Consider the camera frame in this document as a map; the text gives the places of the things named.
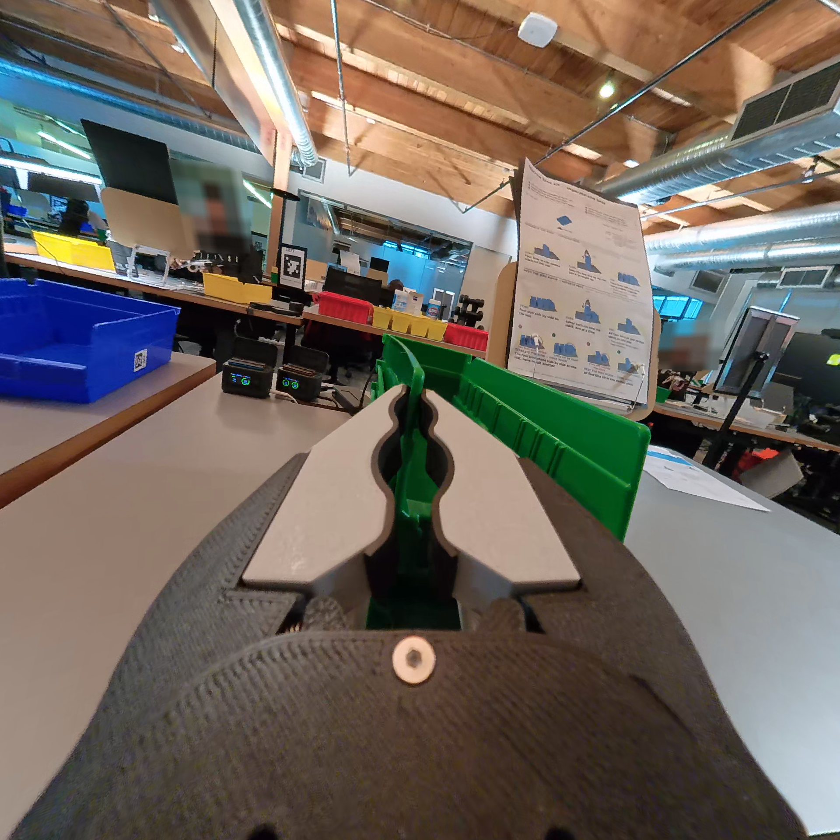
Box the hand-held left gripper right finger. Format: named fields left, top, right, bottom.
left=421, top=389, right=581, bottom=626

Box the white ceiling access point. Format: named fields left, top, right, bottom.
left=517, top=12, right=559, bottom=48

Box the blue plastic bin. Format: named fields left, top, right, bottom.
left=0, top=277, right=182, bottom=404

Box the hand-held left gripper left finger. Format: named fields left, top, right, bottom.
left=243, top=384, right=410, bottom=623

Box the silver rectangular duct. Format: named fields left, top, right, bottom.
left=150, top=0, right=290, bottom=161

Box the green plastic bin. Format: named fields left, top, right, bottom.
left=366, top=333, right=652, bottom=632

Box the silver duct with vent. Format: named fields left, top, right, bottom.
left=600, top=56, right=840, bottom=204

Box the computer monitor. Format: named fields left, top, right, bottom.
left=712, top=307, right=799, bottom=398
left=774, top=331, right=840, bottom=427

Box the grey desk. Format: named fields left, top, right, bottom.
left=0, top=351, right=217, bottom=509
left=0, top=374, right=840, bottom=834

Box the silver spiral duct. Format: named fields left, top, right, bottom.
left=646, top=203, right=840, bottom=273
left=233, top=0, right=320, bottom=168

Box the white and blue paper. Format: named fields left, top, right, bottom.
left=643, top=448, right=770, bottom=513

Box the yellow plastic bin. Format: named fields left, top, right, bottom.
left=202, top=272, right=273, bottom=305
left=31, top=230, right=116, bottom=271

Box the white sheet with blue pictures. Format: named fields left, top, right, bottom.
left=507, top=157, right=654, bottom=404

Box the black sheet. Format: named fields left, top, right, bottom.
left=80, top=119, right=179, bottom=206

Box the black charging case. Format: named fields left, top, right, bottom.
left=276, top=346, right=329, bottom=398
left=222, top=336, right=275, bottom=399

